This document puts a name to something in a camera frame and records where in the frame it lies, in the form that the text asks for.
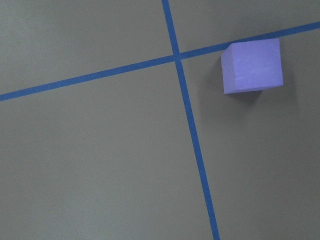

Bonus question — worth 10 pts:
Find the purple foam block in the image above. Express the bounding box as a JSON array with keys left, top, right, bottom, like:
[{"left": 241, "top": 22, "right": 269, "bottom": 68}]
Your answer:
[{"left": 220, "top": 38, "right": 284, "bottom": 94}]

